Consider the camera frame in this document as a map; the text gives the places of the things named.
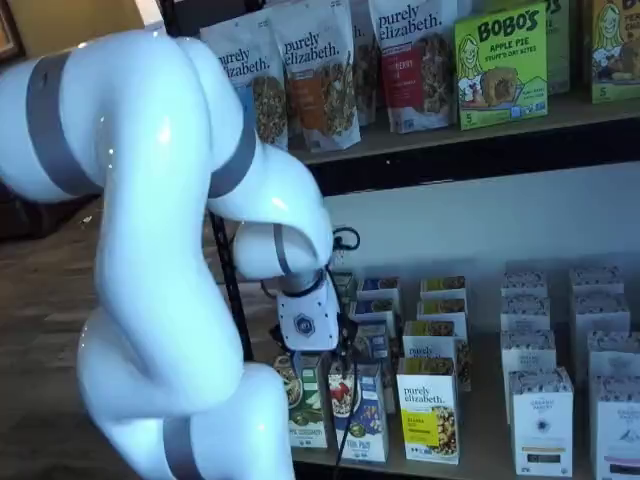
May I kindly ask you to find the purely elizabeth granola bag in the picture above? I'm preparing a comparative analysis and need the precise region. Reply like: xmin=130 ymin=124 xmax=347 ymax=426
xmin=349 ymin=0 xmax=381 ymax=128

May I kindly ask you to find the white box dark label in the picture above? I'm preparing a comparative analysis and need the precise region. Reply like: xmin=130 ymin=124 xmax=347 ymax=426
xmin=500 ymin=329 xmax=558 ymax=382
xmin=508 ymin=366 xmax=575 ymax=478
xmin=500 ymin=295 xmax=552 ymax=333
xmin=501 ymin=270 xmax=549 ymax=300

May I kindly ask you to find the blue label granola bag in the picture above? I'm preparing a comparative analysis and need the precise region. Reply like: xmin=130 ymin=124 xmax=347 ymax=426
xmin=199 ymin=9 xmax=290 ymax=152

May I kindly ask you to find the yellow label purely elizabeth box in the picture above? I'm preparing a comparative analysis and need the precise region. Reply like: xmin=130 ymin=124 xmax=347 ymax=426
xmin=396 ymin=356 xmax=461 ymax=465
xmin=419 ymin=275 xmax=468 ymax=302
xmin=416 ymin=298 xmax=469 ymax=329
xmin=402 ymin=319 xmax=473 ymax=393

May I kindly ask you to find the green Bobo's apple pie box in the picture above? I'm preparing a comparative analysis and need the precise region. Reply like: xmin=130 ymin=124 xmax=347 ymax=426
xmin=453 ymin=1 xmax=550 ymax=132

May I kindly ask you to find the wooden shelf board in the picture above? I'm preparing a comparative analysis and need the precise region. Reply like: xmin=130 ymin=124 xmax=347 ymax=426
xmin=292 ymin=277 xmax=640 ymax=480
xmin=287 ymin=87 xmax=640 ymax=166

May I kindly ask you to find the dark framed wall picture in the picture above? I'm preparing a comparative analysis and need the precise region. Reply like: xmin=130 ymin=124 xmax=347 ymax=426
xmin=0 ymin=0 xmax=27 ymax=64

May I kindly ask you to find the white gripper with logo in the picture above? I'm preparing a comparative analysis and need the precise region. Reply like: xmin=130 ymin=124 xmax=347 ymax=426
xmin=269 ymin=279 xmax=361 ymax=379

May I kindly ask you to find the white door trim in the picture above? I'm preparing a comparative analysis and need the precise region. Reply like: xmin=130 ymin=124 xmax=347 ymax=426
xmin=141 ymin=0 xmax=169 ymax=35

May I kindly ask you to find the green apple cinnamon oatmeal box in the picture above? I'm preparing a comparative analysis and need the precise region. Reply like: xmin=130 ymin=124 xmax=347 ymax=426
xmin=273 ymin=352 xmax=330 ymax=450
xmin=333 ymin=271 xmax=355 ymax=303

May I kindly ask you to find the blue white oatmeal box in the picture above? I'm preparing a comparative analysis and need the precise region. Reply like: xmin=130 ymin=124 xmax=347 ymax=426
xmin=327 ymin=361 xmax=390 ymax=464
xmin=356 ymin=275 xmax=402 ymax=302
xmin=348 ymin=298 xmax=399 ymax=331
xmin=349 ymin=323 xmax=399 ymax=416

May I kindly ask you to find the black metal shelf frame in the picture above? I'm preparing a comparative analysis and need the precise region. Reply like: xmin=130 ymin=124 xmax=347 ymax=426
xmin=158 ymin=0 xmax=640 ymax=480

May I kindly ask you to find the orange label granola bag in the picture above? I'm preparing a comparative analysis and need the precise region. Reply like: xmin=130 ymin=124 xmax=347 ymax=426
xmin=269 ymin=0 xmax=362 ymax=154

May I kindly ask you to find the red label granola bag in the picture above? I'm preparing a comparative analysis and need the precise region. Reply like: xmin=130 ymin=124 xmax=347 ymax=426
xmin=368 ymin=0 xmax=459 ymax=135

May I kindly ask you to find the green Bobo's snack box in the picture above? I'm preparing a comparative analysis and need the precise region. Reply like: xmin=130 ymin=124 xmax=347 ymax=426
xmin=544 ymin=0 xmax=572 ymax=97
xmin=582 ymin=0 xmax=640 ymax=106

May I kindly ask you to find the white wall outlet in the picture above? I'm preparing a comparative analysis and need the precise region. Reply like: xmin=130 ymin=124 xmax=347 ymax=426
xmin=330 ymin=224 xmax=350 ymax=267

